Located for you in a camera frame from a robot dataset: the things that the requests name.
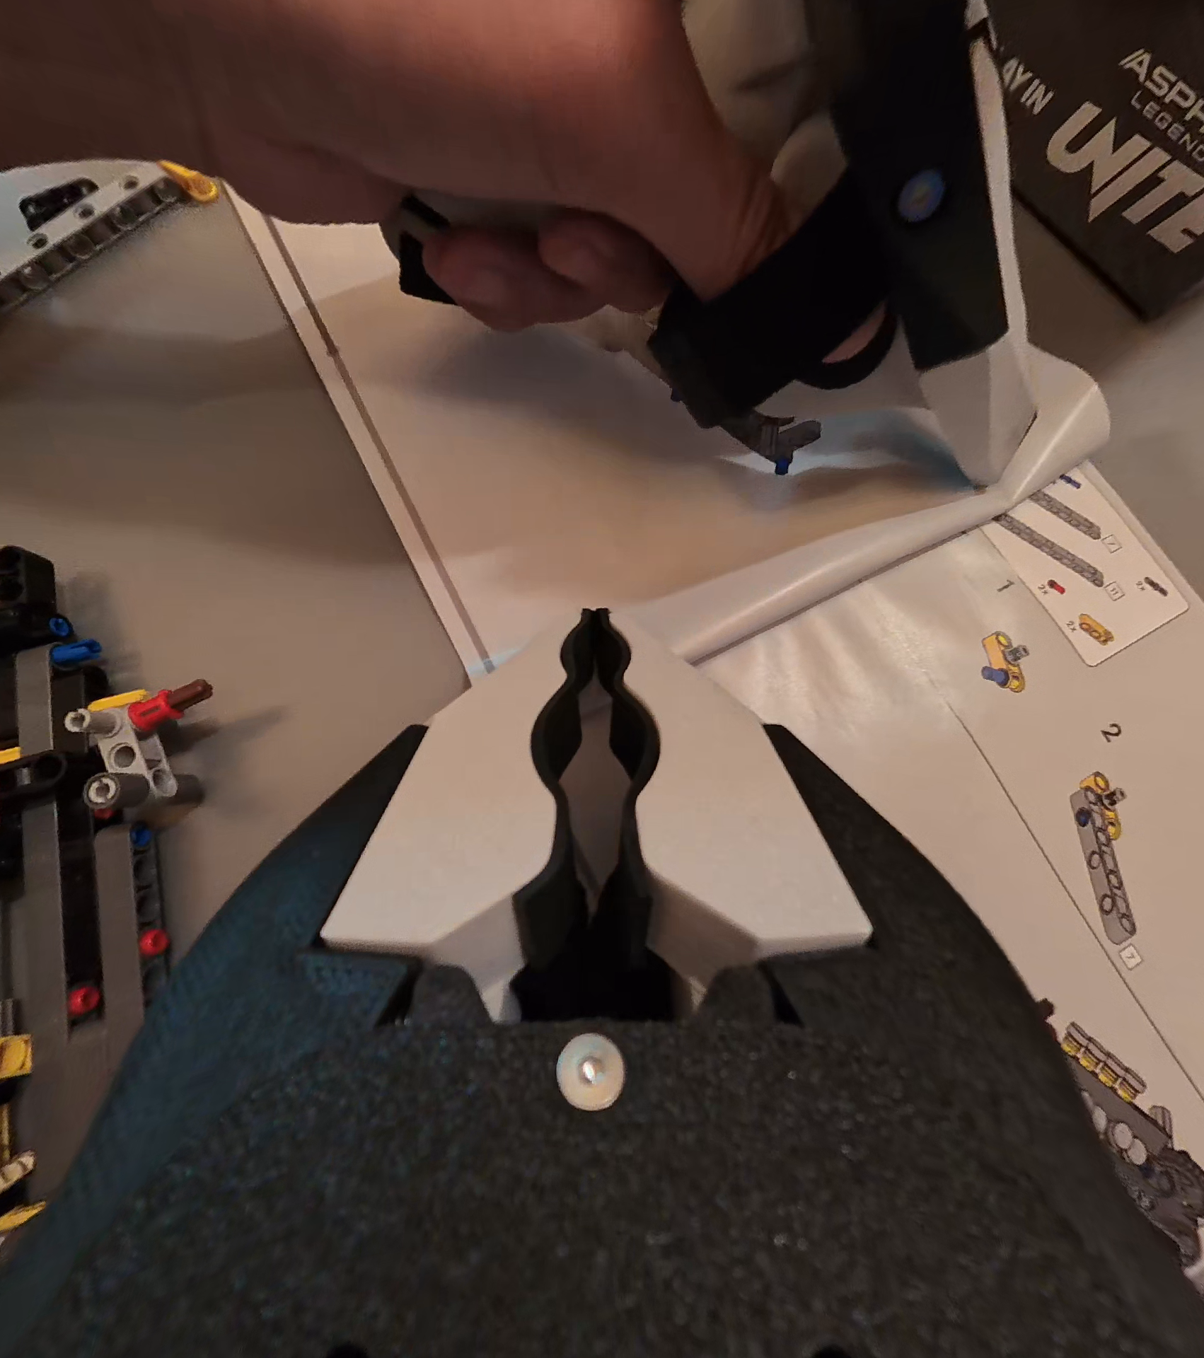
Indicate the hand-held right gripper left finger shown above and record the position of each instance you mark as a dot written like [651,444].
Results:
[432,849]

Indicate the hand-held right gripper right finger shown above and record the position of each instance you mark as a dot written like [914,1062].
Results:
[749,849]

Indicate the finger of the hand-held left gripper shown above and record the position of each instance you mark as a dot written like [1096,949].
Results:
[993,404]

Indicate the lego chassis assembly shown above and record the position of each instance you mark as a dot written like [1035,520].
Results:
[40,849]

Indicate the lego instruction booklet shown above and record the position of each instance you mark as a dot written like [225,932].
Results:
[560,457]

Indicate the lego set box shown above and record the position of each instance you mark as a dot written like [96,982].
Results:
[1142,159]

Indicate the person's left hand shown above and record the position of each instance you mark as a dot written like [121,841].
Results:
[454,106]

